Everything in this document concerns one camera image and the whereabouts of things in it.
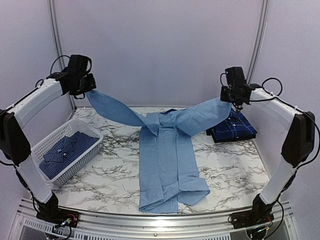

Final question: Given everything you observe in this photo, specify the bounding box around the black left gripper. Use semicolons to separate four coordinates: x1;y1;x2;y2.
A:
71;73;97;96

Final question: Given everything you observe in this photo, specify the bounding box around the light blue long sleeve shirt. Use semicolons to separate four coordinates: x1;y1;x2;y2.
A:
86;90;231;214

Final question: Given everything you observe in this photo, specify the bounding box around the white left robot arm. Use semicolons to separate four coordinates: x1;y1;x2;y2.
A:
0;72;97;224

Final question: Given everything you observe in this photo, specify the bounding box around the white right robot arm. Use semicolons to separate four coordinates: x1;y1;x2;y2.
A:
220;83;320;229

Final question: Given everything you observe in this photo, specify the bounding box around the dark blue plaid folded shirt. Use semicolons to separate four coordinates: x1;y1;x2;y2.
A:
208;108;258;139

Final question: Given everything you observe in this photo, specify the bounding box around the black folded shirt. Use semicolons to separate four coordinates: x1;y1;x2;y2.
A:
206;129;257;143

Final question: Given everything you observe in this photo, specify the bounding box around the white plastic basket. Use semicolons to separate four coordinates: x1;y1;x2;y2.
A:
31;119;103;188

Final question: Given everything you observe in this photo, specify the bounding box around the blue checked shirt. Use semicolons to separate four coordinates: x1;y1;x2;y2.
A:
39;131;98;180

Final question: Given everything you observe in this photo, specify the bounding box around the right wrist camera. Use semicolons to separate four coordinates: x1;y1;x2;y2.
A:
225;66;247;85

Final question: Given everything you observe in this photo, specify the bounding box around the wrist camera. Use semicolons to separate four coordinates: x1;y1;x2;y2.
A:
225;66;247;85
66;54;92;75

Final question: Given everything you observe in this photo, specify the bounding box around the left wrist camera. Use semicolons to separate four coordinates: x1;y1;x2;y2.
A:
66;54;92;75

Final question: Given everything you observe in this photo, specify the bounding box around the left aluminium corner post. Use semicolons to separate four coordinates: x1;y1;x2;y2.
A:
47;0;77;111

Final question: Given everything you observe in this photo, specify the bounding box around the aluminium corner post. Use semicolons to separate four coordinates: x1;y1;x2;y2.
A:
47;0;77;111
247;0;270;83

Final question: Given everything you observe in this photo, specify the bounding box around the aluminium back table rail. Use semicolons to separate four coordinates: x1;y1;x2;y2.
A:
74;104;226;110

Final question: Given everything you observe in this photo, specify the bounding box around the right aluminium corner post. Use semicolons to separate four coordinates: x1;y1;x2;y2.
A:
247;0;270;83

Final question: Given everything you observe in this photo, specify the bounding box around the aluminium front frame rail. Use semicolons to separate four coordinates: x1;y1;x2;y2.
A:
7;198;301;240

